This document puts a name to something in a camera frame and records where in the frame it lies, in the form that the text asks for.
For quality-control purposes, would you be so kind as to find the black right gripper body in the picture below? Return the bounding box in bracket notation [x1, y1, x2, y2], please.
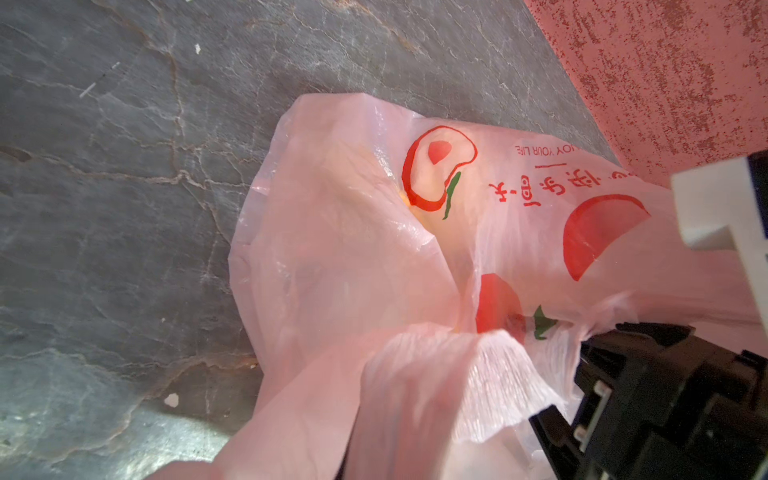
[530, 323, 767, 479]

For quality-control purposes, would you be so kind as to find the pink plastic bag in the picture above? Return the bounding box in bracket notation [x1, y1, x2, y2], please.
[156, 94, 767, 479]

